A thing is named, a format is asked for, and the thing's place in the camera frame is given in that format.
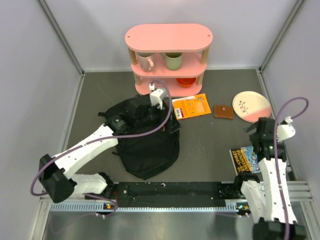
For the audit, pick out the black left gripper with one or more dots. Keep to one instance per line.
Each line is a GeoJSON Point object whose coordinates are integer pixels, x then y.
{"type": "Point", "coordinates": [173, 125]}

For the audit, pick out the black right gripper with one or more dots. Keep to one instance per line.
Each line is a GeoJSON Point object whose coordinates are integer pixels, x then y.
{"type": "Point", "coordinates": [250, 127]}

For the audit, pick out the black yellow treehouse book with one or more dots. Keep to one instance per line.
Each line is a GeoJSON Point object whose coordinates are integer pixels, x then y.
{"type": "Point", "coordinates": [244, 160]}

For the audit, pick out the black student backpack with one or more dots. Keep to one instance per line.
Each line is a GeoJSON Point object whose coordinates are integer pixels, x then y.
{"type": "Point", "coordinates": [148, 150]}

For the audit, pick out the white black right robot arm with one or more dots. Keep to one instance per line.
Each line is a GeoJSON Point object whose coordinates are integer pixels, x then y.
{"type": "Point", "coordinates": [268, 199]}

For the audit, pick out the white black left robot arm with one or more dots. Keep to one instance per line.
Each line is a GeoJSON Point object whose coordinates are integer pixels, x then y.
{"type": "Point", "coordinates": [59, 175]}

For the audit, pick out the pink and cream plate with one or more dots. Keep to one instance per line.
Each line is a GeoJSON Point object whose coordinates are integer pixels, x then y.
{"type": "Point", "coordinates": [250, 106]}

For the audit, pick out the orange paperback book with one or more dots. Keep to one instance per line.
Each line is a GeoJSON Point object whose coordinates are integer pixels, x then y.
{"type": "Point", "coordinates": [191, 106]}

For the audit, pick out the brown leather wallet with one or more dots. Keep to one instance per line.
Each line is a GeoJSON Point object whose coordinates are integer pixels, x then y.
{"type": "Point", "coordinates": [223, 112]}

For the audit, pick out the clear drinking glass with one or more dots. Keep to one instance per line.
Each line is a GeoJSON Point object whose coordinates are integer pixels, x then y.
{"type": "Point", "coordinates": [158, 84]}

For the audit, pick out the orange plastic bowl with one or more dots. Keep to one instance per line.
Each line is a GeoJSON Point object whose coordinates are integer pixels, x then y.
{"type": "Point", "coordinates": [186, 82]}

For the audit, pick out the green mug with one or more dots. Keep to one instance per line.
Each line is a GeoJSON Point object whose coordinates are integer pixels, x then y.
{"type": "Point", "coordinates": [173, 60]}

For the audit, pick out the pink mug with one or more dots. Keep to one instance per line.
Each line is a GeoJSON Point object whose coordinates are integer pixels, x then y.
{"type": "Point", "coordinates": [146, 61]}

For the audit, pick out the pink wooden shelf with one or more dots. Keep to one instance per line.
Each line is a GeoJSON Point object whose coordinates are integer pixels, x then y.
{"type": "Point", "coordinates": [193, 40]}

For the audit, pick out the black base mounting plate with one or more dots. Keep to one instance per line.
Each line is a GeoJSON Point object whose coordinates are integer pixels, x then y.
{"type": "Point", "coordinates": [172, 194]}

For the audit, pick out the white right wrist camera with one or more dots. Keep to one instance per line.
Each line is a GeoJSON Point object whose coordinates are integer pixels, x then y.
{"type": "Point", "coordinates": [285, 129]}

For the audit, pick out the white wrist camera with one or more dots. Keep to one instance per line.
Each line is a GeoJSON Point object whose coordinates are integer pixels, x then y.
{"type": "Point", "coordinates": [157, 96]}
{"type": "Point", "coordinates": [285, 129]}

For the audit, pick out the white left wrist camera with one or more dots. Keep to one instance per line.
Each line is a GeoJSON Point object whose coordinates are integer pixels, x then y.
{"type": "Point", "coordinates": [157, 96]}

